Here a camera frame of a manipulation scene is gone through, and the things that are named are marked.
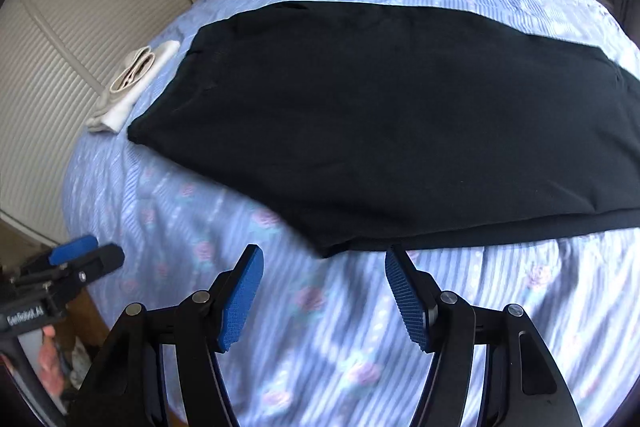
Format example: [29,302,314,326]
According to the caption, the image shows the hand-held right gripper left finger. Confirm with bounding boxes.
[70,244,265,427]

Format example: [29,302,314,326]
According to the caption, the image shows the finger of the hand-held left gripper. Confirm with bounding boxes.
[49,234,99,266]
[59,244,126,289]

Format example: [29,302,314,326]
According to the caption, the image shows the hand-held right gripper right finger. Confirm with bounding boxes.
[384,246,576,427]

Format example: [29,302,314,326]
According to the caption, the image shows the black pants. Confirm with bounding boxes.
[127,1,640,259]

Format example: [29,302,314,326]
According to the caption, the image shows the person's left hand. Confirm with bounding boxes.
[39,326,66,395]

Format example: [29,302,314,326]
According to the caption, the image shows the cream folded cloth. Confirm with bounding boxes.
[86,39,181,134]

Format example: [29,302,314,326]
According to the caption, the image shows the wooden bed frame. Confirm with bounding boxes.
[60,287,113,348]

